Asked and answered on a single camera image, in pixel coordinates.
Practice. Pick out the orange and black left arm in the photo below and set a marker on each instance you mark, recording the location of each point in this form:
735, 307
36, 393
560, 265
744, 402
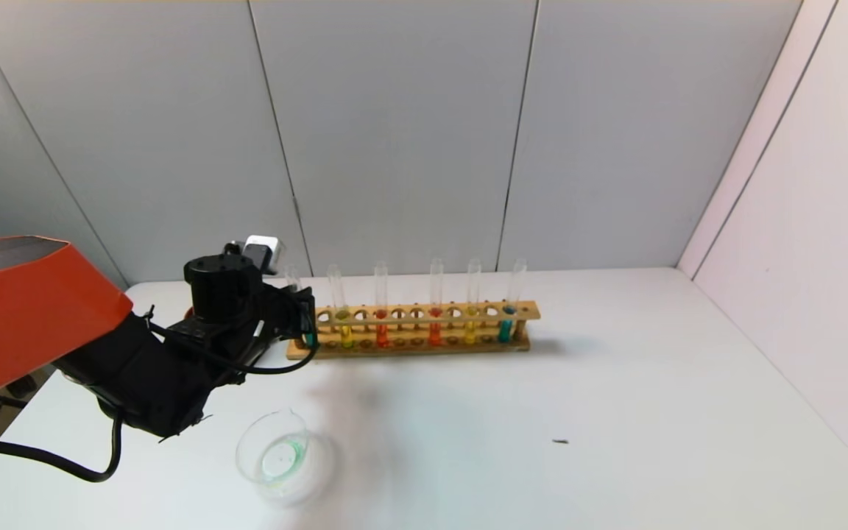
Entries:
26, 316

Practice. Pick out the orange pigment test tube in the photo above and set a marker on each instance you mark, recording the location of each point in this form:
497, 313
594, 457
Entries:
435, 333
382, 335

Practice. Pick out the wooden test tube rack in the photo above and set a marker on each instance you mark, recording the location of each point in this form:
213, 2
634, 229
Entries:
409, 314

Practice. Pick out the blue pigment test tube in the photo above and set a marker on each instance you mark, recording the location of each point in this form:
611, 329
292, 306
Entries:
504, 331
293, 278

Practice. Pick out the yellow pigment test tube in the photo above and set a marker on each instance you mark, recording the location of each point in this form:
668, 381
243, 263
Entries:
347, 336
470, 333

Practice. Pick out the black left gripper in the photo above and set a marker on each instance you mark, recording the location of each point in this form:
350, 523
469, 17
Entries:
299, 310

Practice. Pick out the clear glass beaker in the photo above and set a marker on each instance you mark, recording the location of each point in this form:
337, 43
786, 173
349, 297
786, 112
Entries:
280, 460

